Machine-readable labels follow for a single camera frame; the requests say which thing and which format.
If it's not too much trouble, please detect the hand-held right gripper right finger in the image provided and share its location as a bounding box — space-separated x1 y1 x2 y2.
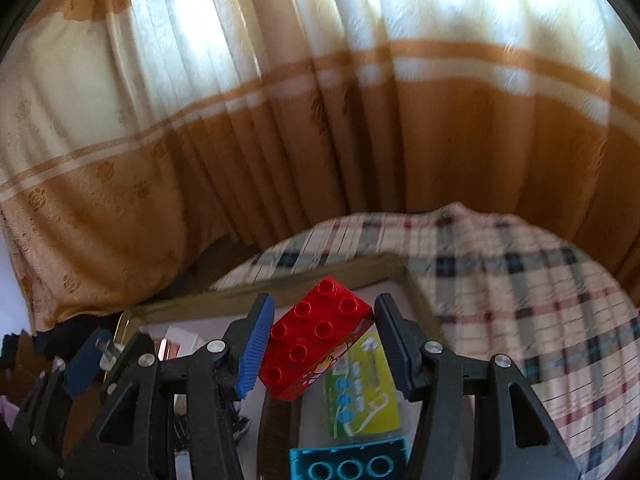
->
373 293 581 480

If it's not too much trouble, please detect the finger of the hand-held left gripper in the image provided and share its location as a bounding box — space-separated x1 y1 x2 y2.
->
12 329 115 466
102 332 157 401

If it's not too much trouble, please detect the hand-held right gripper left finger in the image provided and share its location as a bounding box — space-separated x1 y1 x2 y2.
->
62 291 276 480

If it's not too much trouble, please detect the white box with red stamp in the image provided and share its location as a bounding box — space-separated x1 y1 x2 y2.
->
160 325 201 356

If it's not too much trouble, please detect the red building block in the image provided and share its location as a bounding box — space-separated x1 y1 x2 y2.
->
257 276 376 402

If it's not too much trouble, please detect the gold tin tray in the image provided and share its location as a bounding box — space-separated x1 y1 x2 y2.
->
117 252 446 480

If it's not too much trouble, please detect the clear green-label floss box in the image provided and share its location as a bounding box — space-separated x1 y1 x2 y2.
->
322 332 403 441

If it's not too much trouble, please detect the brown wooden comb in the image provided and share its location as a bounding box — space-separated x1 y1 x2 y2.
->
260 395 303 480

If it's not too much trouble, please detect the teal building block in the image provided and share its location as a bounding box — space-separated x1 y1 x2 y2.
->
289 437 413 480

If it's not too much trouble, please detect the white paper tray liner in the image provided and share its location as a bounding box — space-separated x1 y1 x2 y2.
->
140 280 416 480

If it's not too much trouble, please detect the orange and cream curtain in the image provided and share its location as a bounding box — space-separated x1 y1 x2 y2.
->
0 0 640 333

